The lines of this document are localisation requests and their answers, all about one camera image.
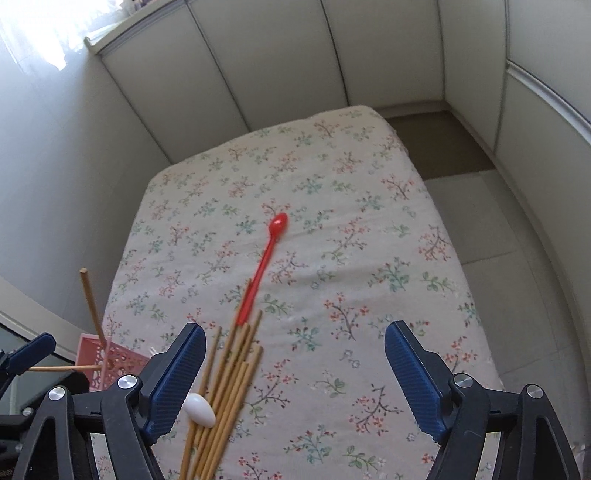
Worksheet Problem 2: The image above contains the red plastic spoon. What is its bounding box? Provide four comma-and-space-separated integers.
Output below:
235, 212, 290, 326

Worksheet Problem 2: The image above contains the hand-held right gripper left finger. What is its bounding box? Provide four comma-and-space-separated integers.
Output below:
13, 322, 208, 480

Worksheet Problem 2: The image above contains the white side cabinet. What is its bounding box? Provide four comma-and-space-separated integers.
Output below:
438, 0, 591, 333

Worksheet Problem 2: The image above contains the white cabinet row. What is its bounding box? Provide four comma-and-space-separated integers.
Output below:
84, 0, 447, 165

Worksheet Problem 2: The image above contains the wooden chopstick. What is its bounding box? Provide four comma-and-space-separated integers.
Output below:
28, 364, 103, 373
78, 268, 110, 374

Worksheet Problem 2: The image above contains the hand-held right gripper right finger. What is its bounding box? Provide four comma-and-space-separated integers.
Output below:
384, 320, 583, 480

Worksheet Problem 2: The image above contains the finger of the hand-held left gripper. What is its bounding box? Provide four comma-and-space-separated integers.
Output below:
0, 333, 57, 384

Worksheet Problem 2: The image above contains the pink perforated utensil basket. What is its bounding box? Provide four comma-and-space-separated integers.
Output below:
76, 334, 156, 394

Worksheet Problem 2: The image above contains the pile of wooden chopsticks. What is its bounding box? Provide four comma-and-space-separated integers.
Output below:
178, 310, 265, 480

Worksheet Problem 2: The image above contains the floral bed sheet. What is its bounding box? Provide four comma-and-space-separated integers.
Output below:
90, 105, 505, 480

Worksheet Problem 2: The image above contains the white plastic spoon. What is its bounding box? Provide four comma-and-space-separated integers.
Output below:
184, 393, 217, 428

